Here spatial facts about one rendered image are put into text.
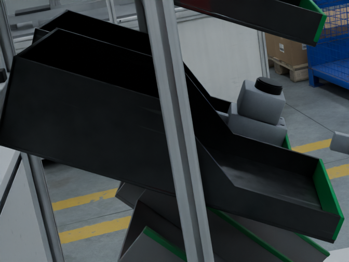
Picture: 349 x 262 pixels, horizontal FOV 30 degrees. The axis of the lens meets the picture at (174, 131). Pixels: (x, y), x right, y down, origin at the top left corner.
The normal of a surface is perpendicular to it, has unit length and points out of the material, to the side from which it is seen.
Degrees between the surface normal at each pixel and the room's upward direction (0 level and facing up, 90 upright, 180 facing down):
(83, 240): 0
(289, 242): 90
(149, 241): 90
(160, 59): 90
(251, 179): 25
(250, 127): 90
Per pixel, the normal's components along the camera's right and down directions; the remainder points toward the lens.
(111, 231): -0.15, -0.94
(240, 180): 0.27, -0.91
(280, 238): -0.07, 0.32
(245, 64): 0.21, 0.26
